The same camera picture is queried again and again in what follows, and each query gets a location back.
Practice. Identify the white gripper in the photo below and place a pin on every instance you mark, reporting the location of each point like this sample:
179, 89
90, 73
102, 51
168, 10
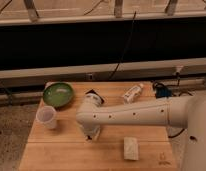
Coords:
91, 132

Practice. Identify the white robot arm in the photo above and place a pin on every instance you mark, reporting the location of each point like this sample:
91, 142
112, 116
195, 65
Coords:
188, 112

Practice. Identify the white sponge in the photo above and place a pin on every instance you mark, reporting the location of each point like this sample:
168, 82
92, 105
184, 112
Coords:
131, 149

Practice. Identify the black rectangular phone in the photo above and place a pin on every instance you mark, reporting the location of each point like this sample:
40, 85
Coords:
95, 93

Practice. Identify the translucent plastic cup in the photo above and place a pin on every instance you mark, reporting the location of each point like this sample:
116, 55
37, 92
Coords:
46, 116

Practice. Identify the green bowl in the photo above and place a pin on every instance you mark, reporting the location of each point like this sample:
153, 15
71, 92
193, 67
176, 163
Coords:
58, 94

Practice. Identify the white plastic bottle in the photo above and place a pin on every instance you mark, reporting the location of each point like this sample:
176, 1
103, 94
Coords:
132, 93

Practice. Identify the blue black power adapter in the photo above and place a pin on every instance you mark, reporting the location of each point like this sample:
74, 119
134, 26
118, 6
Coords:
161, 90

